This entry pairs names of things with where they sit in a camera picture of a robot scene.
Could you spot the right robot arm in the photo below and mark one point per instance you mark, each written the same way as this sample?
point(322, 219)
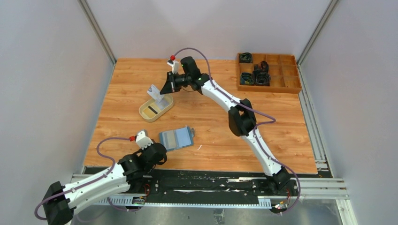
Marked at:
point(241, 117)

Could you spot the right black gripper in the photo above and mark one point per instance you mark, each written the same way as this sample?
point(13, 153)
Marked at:
point(171, 82)

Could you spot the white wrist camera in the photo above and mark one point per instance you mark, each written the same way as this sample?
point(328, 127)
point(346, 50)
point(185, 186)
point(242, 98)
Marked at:
point(143, 140)
point(174, 66)

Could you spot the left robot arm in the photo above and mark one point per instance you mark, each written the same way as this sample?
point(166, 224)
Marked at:
point(62, 201)

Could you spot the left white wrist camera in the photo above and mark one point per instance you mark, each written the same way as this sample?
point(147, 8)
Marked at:
point(143, 140)

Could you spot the aluminium rail frame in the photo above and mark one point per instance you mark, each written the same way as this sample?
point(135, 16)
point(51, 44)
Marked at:
point(310, 188)

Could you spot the blue card holder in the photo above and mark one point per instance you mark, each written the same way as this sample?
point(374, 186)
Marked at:
point(184, 137)

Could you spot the rolled dark belt centre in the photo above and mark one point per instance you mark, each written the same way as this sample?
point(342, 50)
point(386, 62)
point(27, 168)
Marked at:
point(262, 66)

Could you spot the wooden compartment box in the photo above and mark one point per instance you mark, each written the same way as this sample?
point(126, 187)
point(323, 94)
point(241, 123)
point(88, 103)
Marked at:
point(283, 70)

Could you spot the rolled dark belt top left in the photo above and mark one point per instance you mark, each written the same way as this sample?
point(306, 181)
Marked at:
point(245, 57)

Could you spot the gold card with black stripe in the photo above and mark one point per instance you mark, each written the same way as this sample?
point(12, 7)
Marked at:
point(149, 112)

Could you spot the white printed card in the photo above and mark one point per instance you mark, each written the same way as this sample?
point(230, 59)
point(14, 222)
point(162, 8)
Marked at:
point(155, 93)

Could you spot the rolled blue belt lower left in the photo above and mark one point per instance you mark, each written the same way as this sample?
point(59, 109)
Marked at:
point(246, 79)

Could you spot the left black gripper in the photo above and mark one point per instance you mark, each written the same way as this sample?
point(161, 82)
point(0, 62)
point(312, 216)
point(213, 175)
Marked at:
point(160, 152)

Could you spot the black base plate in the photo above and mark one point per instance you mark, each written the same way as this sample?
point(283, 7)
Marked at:
point(208, 187)

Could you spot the rolled black belt lower centre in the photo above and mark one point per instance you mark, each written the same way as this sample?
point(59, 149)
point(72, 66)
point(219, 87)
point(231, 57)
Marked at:
point(261, 78)

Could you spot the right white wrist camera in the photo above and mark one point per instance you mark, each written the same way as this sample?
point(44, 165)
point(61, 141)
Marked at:
point(174, 66)

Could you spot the cream oval tray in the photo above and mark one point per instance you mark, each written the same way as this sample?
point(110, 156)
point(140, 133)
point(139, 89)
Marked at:
point(162, 107)

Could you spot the rolled dark belt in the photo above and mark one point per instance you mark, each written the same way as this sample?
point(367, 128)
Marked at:
point(262, 66)
point(245, 57)

